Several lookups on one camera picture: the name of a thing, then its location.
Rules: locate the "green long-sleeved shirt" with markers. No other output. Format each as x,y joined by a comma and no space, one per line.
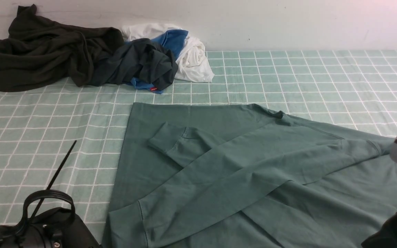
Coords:
244,176

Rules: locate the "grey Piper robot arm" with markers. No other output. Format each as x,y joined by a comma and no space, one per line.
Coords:
63,228

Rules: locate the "white crumpled garment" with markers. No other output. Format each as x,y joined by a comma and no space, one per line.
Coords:
192,61

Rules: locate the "blue crumpled garment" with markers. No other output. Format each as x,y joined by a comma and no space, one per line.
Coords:
172,40

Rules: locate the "dark navy crumpled garment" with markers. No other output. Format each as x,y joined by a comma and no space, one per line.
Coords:
140,63

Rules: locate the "green checkered tablecloth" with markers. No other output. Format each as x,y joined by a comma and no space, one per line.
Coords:
356,89

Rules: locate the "dark olive crumpled garment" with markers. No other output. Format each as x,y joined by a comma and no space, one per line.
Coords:
40,51

